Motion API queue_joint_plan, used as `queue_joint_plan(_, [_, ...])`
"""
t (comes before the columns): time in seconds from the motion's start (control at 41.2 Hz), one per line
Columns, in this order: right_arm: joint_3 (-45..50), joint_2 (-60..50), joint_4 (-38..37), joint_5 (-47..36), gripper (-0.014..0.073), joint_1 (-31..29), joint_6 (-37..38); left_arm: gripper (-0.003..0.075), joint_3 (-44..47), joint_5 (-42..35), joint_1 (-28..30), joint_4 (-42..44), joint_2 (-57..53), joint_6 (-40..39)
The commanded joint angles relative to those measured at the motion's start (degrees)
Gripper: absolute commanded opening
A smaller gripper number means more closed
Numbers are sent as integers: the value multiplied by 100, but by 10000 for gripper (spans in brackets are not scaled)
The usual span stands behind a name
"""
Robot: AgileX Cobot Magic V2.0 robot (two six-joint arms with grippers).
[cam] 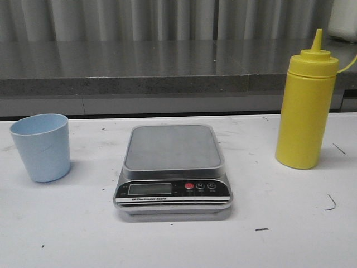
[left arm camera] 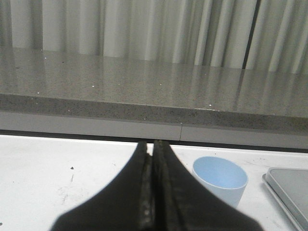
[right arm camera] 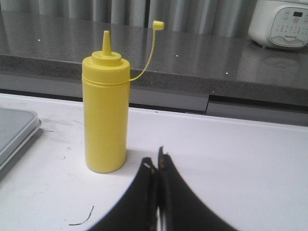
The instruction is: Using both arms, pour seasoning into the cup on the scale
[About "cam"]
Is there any yellow squeeze bottle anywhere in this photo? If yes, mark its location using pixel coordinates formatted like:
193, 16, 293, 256
275, 28, 356, 170

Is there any silver digital kitchen scale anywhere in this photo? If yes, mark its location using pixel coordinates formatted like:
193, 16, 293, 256
113, 124, 233, 222

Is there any white container on ledge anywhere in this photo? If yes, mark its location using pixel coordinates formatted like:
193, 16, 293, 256
328, 0, 356, 42

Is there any grey stone counter ledge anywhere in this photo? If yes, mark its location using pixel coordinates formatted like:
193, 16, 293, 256
0, 39, 357, 117

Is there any light blue plastic cup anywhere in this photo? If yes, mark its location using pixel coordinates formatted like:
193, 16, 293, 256
9, 113, 70, 183

